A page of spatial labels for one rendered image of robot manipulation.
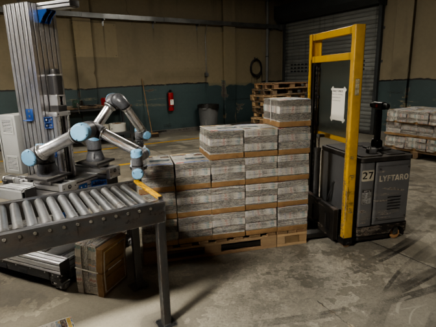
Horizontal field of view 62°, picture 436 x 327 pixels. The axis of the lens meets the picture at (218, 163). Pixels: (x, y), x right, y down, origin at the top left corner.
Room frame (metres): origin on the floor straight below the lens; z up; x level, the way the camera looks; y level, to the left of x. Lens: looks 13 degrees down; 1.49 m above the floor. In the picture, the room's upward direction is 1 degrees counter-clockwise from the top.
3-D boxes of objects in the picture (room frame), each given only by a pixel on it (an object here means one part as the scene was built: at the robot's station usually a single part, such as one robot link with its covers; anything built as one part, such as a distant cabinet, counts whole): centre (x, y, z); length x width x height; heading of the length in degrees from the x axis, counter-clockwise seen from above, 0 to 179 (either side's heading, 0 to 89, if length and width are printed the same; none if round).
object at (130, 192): (2.17, 0.52, 0.77); 0.47 x 0.05 x 0.05; 31
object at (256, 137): (3.13, -0.32, 0.95); 0.38 x 0.29 x 0.23; 13
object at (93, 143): (3.05, 1.05, 0.98); 0.13 x 0.12 x 0.14; 39
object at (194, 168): (3.03, 0.10, 0.42); 1.17 x 0.39 x 0.83; 103
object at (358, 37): (2.98, -1.10, 0.97); 0.09 x 0.09 x 1.75; 13
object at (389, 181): (3.39, -1.39, 0.40); 0.69 x 0.55 x 0.80; 13
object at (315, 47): (3.62, -0.95, 0.97); 0.09 x 0.09 x 1.75; 13
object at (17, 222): (1.83, 1.08, 0.77); 0.47 x 0.05 x 0.05; 31
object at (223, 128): (3.06, -0.03, 1.06); 0.37 x 0.29 x 0.01; 15
